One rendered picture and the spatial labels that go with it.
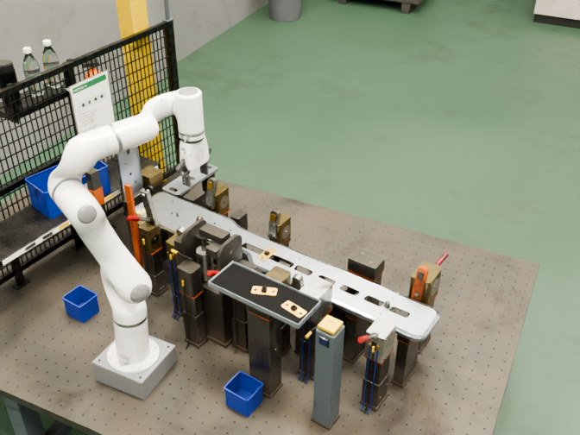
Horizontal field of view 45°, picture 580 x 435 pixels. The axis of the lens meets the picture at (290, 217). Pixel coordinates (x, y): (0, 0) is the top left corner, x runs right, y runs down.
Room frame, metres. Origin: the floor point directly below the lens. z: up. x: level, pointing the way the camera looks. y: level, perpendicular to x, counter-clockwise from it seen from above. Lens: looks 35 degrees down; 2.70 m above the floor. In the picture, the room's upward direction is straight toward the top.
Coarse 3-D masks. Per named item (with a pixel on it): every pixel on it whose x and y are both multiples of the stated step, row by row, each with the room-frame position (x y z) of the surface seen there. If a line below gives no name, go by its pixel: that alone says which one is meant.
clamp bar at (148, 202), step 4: (148, 188) 2.31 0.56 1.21; (152, 188) 2.30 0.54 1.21; (140, 192) 2.28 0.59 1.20; (144, 192) 2.27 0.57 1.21; (148, 192) 2.27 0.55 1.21; (140, 196) 2.26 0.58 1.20; (144, 196) 2.27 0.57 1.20; (148, 196) 2.27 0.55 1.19; (144, 200) 2.28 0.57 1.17; (148, 200) 2.27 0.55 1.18; (152, 200) 2.28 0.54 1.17; (144, 204) 2.29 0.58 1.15; (148, 204) 2.27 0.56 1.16; (152, 204) 2.28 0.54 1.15; (148, 208) 2.28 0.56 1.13; (152, 208) 2.28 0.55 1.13; (148, 212) 2.28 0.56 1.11; (152, 212) 2.28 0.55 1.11; (148, 216) 2.29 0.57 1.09; (152, 216) 2.28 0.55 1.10; (156, 216) 2.30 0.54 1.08
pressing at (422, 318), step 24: (168, 192) 2.60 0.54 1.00; (168, 216) 2.41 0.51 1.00; (192, 216) 2.42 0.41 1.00; (216, 216) 2.42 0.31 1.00; (264, 240) 2.25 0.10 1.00; (264, 264) 2.09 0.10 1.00; (312, 264) 2.10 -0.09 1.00; (336, 288) 1.96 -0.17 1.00; (360, 288) 1.96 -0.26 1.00; (384, 288) 1.96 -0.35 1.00; (360, 312) 1.82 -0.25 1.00; (384, 312) 1.83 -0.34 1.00; (408, 312) 1.83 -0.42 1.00; (432, 312) 1.83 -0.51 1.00; (408, 336) 1.71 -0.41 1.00
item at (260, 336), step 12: (252, 312) 1.73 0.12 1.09; (252, 324) 1.73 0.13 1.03; (264, 324) 1.71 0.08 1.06; (276, 324) 1.73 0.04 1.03; (252, 336) 1.74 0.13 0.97; (264, 336) 1.71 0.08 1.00; (276, 336) 1.73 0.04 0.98; (252, 348) 1.74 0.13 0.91; (264, 348) 1.71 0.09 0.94; (276, 348) 1.73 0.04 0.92; (252, 360) 1.74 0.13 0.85; (264, 360) 1.71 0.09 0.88; (276, 360) 1.73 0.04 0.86; (252, 372) 1.74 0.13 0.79; (264, 372) 1.71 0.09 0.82; (276, 372) 1.73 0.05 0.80; (264, 384) 1.71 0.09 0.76; (276, 384) 1.73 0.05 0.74
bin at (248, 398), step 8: (240, 376) 1.74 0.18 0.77; (248, 376) 1.72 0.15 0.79; (232, 384) 1.70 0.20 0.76; (240, 384) 1.74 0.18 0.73; (248, 384) 1.72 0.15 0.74; (256, 384) 1.70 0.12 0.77; (232, 392) 1.64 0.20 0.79; (240, 392) 1.72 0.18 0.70; (248, 392) 1.72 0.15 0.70; (256, 392) 1.65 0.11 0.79; (232, 400) 1.64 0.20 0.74; (240, 400) 1.62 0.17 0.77; (248, 400) 1.61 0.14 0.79; (256, 400) 1.65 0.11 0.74; (232, 408) 1.65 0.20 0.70; (240, 408) 1.62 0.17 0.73; (248, 408) 1.61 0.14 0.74; (248, 416) 1.61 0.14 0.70
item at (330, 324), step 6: (324, 318) 1.63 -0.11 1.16; (330, 318) 1.63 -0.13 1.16; (336, 318) 1.63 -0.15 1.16; (318, 324) 1.60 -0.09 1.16; (324, 324) 1.60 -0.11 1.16; (330, 324) 1.60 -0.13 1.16; (336, 324) 1.60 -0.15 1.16; (342, 324) 1.61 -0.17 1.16; (324, 330) 1.58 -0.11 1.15; (330, 330) 1.58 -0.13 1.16; (336, 330) 1.58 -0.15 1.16
